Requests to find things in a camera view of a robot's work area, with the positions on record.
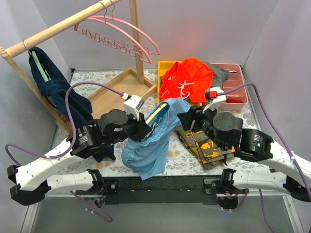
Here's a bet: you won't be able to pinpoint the yellow hanger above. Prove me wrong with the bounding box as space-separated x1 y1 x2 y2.
146 102 167 130

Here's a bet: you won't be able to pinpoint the light blue shorts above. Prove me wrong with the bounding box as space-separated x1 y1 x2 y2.
121 98 190 180

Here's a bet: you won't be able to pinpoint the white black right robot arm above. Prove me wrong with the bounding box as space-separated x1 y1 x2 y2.
177 106 311 202

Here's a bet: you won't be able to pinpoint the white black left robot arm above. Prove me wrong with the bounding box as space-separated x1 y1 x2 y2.
7 109 152 206

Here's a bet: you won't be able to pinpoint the camouflage shorts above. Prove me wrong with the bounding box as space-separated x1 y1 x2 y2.
174 126 235 170

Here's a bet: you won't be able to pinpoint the orange shorts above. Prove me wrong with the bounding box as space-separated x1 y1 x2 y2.
159 57 214 104

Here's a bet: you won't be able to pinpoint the grey shorts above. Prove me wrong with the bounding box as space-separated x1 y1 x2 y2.
203 62 230 89

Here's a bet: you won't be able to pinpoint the navy blue shorts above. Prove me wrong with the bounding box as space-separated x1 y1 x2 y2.
28 46 117 163

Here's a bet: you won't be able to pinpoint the rear pink hanger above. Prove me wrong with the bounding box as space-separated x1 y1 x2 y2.
86 0 161 55

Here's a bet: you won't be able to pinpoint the pink hanger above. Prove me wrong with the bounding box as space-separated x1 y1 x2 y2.
74 1 153 64
86 0 161 55

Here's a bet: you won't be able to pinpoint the front pink hanger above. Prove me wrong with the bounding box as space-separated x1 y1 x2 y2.
74 1 153 64

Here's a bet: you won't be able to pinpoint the light green hanger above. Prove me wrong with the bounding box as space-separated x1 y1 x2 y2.
29 51 51 82

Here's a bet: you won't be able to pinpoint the red item in tray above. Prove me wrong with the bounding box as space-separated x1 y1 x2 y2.
226 99 244 104

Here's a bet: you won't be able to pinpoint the pink divided tray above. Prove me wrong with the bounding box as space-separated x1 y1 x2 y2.
211 63 248 111

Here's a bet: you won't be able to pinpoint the wooden clothes rack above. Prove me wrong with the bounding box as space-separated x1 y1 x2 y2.
0 0 157 135

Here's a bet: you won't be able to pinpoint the yellow plastic tray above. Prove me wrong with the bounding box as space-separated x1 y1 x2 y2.
157 61 202 107

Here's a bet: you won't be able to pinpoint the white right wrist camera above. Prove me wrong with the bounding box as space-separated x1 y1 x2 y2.
203 86 226 113

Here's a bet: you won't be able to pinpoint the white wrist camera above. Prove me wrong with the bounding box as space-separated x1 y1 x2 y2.
203 86 226 113
122 92 144 120

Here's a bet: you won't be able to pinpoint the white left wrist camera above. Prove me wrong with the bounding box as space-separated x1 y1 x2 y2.
122 92 144 120

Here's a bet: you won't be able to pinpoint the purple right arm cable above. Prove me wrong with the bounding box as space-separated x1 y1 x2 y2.
216 82 311 233

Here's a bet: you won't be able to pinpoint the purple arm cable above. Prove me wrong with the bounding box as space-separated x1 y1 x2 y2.
4 81 126 223
216 82 311 233

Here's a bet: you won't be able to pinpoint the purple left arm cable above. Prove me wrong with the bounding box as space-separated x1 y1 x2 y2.
4 81 126 223

